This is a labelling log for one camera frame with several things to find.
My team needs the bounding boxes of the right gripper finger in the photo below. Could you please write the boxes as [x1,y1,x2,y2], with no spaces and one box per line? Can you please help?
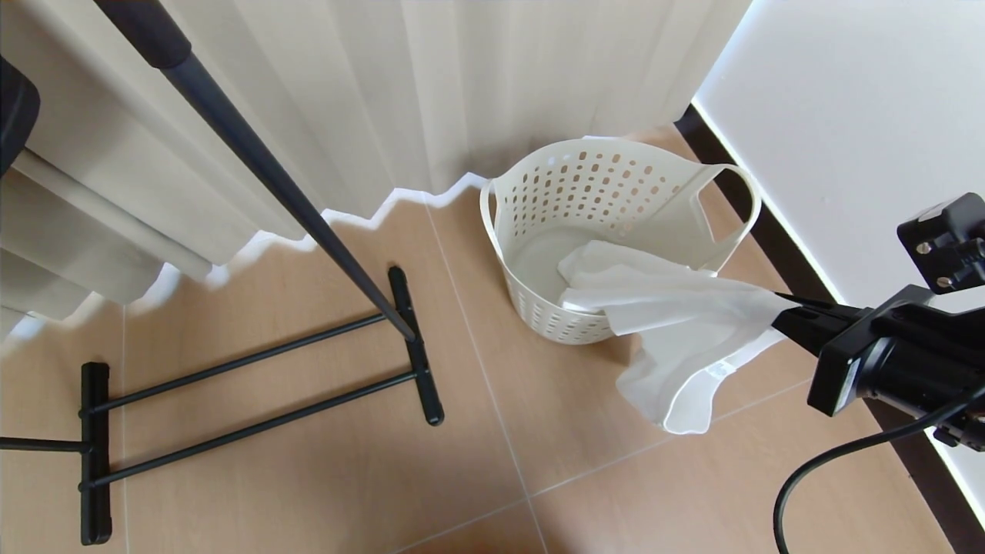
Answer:
[773,291,863,312]
[771,306,864,357]

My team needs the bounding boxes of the white printed t-shirt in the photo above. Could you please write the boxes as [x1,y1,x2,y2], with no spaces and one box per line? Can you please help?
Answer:
[556,240,801,436]

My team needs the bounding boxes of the black clothes rack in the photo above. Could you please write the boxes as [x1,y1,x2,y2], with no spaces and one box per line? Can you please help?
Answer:
[0,0,446,547]

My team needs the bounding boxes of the black cable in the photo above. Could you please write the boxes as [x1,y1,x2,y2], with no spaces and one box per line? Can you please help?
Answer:
[773,383,985,554]

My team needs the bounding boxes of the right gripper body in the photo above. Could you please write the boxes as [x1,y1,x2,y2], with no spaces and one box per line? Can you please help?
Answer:
[806,304,985,451]

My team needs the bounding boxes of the white laundry basket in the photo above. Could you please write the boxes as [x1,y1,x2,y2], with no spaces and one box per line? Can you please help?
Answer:
[479,137,763,345]

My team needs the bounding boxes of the beige curtain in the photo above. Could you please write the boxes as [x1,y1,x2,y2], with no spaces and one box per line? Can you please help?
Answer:
[0,0,755,339]

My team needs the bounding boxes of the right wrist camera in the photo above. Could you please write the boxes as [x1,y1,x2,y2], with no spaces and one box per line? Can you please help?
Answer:
[870,192,985,316]

